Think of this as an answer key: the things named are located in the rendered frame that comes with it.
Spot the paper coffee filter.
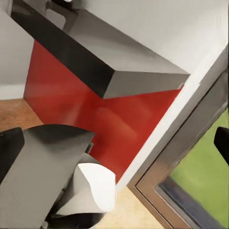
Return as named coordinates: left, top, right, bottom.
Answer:
left=52, top=163, right=115, bottom=218

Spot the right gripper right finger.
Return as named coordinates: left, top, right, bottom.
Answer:
left=214, top=127, right=229, bottom=165

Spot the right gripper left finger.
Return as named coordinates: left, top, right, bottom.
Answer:
left=0, top=127, right=25, bottom=184

